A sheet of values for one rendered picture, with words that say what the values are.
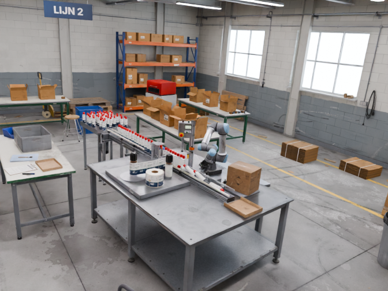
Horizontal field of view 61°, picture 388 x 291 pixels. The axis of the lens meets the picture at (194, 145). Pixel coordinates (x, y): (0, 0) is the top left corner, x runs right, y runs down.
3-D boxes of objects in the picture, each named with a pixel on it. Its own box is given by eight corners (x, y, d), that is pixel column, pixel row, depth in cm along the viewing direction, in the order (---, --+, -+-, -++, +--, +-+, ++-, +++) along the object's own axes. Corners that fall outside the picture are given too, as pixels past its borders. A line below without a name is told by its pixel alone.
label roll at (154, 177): (156, 189, 355) (157, 176, 351) (141, 184, 364) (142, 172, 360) (167, 183, 372) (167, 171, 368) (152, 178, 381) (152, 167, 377)
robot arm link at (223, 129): (217, 158, 426) (217, 120, 399) (228, 160, 422) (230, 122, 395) (214, 163, 416) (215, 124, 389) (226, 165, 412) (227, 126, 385)
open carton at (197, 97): (185, 100, 923) (186, 87, 911) (200, 99, 953) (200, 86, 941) (193, 103, 896) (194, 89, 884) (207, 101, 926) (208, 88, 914)
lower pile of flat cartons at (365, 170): (338, 168, 707) (339, 159, 700) (353, 165, 734) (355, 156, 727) (365, 180, 655) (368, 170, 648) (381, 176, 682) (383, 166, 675)
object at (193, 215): (86, 165, 422) (86, 164, 422) (178, 147, 517) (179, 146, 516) (189, 247, 272) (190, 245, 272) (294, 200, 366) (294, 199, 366)
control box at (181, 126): (178, 135, 412) (178, 120, 406) (191, 135, 414) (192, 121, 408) (178, 137, 402) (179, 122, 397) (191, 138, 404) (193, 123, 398)
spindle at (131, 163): (127, 175, 382) (127, 152, 374) (134, 174, 388) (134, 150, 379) (131, 178, 376) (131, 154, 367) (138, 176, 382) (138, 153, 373)
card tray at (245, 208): (223, 205, 340) (223, 202, 339) (240, 199, 357) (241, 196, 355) (245, 218, 319) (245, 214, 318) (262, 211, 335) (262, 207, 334)
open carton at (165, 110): (155, 123, 664) (155, 104, 652) (173, 120, 690) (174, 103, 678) (164, 127, 635) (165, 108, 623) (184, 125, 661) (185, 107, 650)
